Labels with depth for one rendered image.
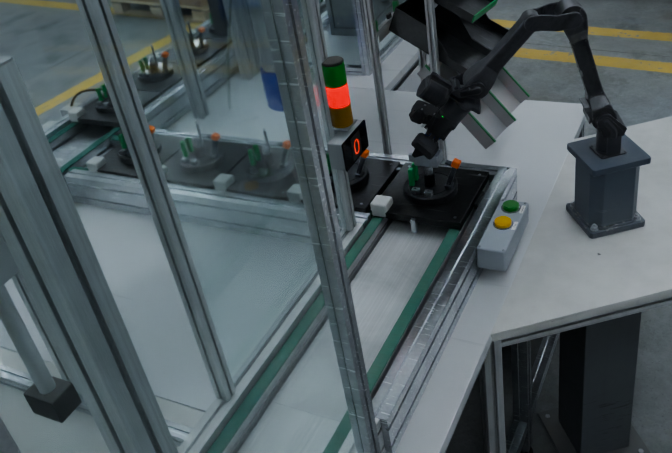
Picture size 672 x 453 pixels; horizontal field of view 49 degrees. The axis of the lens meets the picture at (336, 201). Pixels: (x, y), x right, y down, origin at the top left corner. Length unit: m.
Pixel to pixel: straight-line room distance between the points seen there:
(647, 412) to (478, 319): 1.10
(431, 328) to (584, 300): 0.39
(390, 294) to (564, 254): 0.46
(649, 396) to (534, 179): 0.93
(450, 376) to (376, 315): 0.21
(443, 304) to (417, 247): 0.27
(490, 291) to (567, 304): 0.18
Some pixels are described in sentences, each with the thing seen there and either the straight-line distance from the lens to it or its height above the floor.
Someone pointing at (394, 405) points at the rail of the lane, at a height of 0.96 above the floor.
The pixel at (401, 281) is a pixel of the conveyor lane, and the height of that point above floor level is 0.92.
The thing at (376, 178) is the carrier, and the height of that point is 0.97.
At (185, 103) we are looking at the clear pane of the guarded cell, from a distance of 0.72.
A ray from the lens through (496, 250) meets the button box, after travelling 1.76.
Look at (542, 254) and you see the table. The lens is 1.91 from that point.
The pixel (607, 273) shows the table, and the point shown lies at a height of 0.86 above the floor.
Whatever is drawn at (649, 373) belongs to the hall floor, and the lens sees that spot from 2.84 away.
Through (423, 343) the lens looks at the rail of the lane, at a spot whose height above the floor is 0.96.
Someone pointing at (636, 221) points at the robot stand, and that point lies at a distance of 2.00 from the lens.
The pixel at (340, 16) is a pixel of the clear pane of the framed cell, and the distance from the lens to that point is 2.88.
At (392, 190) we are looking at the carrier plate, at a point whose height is 0.97.
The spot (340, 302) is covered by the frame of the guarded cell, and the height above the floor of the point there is 1.36.
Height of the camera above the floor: 2.04
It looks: 33 degrees down
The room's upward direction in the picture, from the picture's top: 10 degrees counter-clockwise
